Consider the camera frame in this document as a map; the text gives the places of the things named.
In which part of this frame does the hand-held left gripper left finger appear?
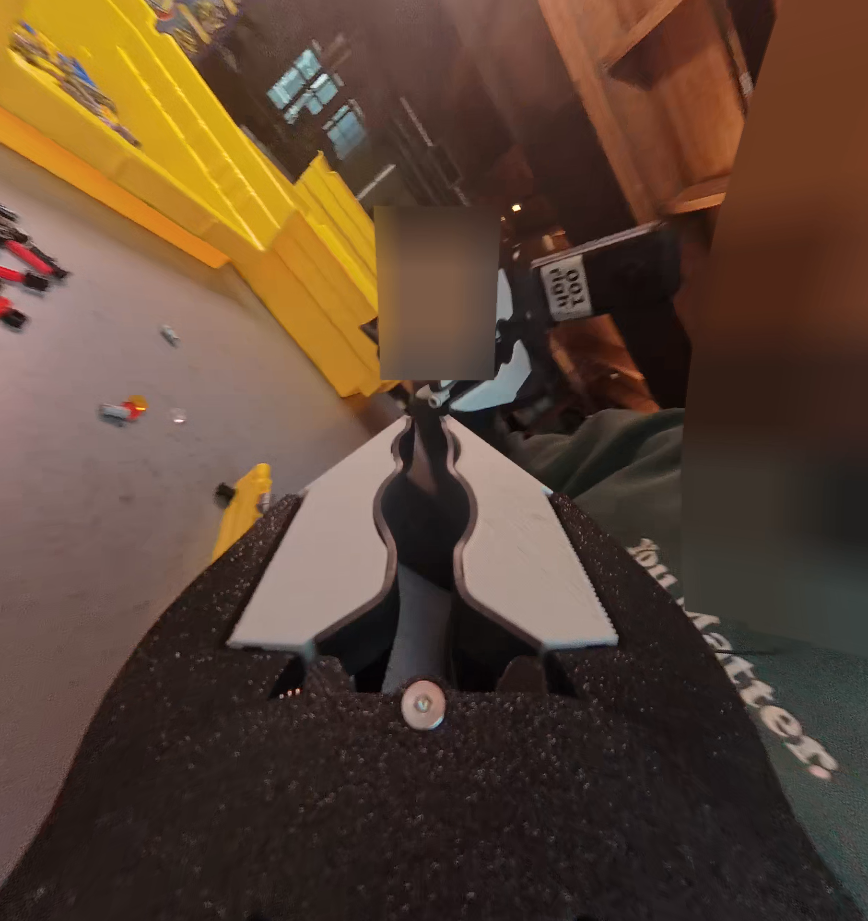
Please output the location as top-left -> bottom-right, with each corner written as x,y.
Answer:
227,416 -> 413,693

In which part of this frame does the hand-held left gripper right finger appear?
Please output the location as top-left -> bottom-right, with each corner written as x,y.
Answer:
441,416 -> 620,689

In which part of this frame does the yellow lego beam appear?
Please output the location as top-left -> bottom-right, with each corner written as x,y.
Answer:
211,464 -> 274,564

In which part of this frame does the yellow plastic bin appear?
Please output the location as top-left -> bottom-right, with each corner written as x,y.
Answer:
231,212 -> 385,399
0,0 -> 300,269
293,151 -> 379,290

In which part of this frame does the pile of small lego pins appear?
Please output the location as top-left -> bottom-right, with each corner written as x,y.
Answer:
0,171 -> 71,331

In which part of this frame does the pile of grey lego parts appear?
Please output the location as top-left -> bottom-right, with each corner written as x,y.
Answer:
8,22 -> 144,149

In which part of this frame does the person's green sweatshirt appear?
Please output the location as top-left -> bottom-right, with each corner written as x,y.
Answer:
571,489 -> 868,921

